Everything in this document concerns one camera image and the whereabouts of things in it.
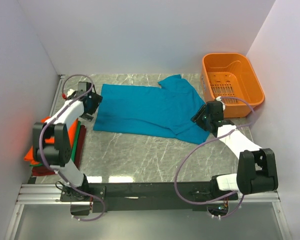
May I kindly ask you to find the teal blue t shirt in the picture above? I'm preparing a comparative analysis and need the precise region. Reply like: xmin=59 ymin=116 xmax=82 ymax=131
xmin=93 ymin=75 xmax=209 ymax=145

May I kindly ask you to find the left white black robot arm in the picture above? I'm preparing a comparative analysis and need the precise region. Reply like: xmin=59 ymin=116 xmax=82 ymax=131
xmin=32 ymin=81 xmax=103 ymax=201

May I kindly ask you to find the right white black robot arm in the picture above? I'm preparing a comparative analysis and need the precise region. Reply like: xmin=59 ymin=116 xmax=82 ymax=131
xmin=191 ymin=100 xmax=279 ymax=200

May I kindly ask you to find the orange plastic basket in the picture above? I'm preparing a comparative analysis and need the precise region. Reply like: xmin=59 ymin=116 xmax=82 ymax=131
xmin=200 ymin=53 xmax=265 ymax=118

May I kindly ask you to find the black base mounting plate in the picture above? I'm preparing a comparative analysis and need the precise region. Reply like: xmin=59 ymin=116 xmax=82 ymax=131
xmin=60 ymin=180 xmax=230 ymax=216

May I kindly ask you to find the folded orange t shirt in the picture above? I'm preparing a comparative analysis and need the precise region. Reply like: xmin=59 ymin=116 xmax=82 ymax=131
xmin=24 ymin=118 xmax=79 ymax=167

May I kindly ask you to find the folded dark red t shirt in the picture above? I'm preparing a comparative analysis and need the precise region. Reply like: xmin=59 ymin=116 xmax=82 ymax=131
xmin=31 ymin=125 xmax=87 ymax=177

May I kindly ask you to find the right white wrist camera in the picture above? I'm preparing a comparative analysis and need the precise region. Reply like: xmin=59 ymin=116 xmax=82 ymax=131
xmin=215 ymin=96 xmax=226 ymax=111

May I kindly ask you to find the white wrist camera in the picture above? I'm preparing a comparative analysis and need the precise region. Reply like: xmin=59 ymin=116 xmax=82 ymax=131
xmin=215 ymin=96 xmax=226 ymax=111
xmin=65 ymin=89 xmax=76 ymax=100

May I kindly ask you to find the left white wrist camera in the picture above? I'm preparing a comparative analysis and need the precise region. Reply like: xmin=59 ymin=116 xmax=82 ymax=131
xmin=65 ymin=89 xmax=76 ymax=100

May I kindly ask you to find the aluminium rail frame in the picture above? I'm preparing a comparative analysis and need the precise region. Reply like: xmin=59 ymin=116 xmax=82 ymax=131
xmin=16 ymin=181 xmax=281 ymax=206

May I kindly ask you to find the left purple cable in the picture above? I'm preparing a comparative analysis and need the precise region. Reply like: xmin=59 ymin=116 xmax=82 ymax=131
xmin=38 ymin=74 xmax=107 ymax=223

